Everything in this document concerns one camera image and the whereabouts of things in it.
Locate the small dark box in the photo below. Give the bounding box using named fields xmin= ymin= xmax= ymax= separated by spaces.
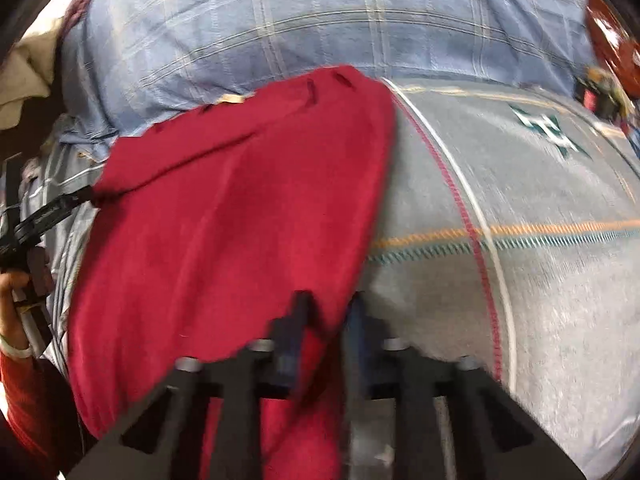
xmin=575 ymin=67 xmax=628 ymax=118

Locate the red cloth garment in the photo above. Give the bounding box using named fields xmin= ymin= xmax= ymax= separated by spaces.
xmin=67 ymin=64 xmax=398 ymax=480

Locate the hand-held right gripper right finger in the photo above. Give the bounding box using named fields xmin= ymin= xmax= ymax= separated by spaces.
xmin=342 ymin=292 xmax=588 ymax=480

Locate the grey printed bedsheet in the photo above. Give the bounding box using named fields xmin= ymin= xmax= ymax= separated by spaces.
xmin=20 ymin=77 xmax=640 ymax=480

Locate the white bracelet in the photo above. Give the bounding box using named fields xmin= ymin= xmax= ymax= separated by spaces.
xmin=0 ymin=332 xmax=37 ymax=362

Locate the red plastic bag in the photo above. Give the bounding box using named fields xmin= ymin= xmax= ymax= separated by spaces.
xmin=582 ymin=0 xmax=640 ymax=81

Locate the blue plaid pillow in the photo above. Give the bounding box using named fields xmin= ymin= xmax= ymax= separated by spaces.
xmin=60 ymin=0 xmax=596 ymax=141

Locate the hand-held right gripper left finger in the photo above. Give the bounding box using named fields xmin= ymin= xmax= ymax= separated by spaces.
xmin=65 ymin=291 xmax=321 ymax=480

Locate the person's left hand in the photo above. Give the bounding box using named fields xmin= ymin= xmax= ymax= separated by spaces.
xmin=0 ymin=270 xmax=37 ymax=356

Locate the cream crumpled cloth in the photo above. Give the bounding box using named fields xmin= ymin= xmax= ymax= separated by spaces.
xmin=0 ymin=17 xmax=66 ymax=131

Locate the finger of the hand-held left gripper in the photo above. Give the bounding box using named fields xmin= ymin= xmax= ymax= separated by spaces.
xmin=14 ymin=186 xmax=98 ymax=242

